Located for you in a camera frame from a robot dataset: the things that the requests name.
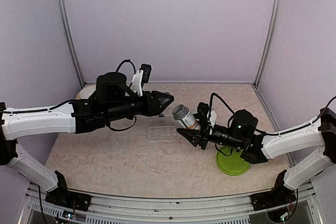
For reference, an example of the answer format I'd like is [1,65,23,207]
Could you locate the front aluminium rail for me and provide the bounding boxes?
[17,183,325,223]

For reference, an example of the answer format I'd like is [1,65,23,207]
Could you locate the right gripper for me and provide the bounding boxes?
[177,113,245,151]

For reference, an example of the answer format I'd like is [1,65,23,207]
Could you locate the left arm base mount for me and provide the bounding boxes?
[45,187,92,212]

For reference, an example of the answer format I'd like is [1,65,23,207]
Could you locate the aluminium frame post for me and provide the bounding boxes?
[57,0,86,88]
[254,0,281,89]

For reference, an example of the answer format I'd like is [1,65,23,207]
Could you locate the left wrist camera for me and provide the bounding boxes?
[130,63,152,97]

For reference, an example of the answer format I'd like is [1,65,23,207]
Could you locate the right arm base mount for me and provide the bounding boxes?
[250,184,297,211]

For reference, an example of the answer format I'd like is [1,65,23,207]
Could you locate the green plate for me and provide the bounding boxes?
[215,146,250,176]

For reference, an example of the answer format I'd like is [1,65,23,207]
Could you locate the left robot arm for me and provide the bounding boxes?
[1,64,174,206]

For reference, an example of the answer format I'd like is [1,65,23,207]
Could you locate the right aluminium frame post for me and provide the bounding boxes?
[254,0,281,89]

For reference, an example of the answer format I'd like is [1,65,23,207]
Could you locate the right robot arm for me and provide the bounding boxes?
[176,102,335,205]

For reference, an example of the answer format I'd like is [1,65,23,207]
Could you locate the clear plastic pill organizer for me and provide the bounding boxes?
[147,126,176,141]

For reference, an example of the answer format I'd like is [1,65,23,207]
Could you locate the left aluminium frame post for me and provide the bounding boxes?
[57,0,86,88]

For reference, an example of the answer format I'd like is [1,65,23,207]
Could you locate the white bowl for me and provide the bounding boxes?
[78,87,95,99]

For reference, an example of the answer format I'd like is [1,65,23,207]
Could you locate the beige wooden plate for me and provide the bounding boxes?
[76,84,96,100]

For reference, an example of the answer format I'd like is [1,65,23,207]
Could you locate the orange label pill bottle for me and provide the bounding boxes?
[172,104,197,130]

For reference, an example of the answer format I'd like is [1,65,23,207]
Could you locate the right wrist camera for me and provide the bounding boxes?
[196,102,217,127]

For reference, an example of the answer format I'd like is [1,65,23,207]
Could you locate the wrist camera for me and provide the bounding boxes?
[196,102,217,127]
[130,63,152,97]

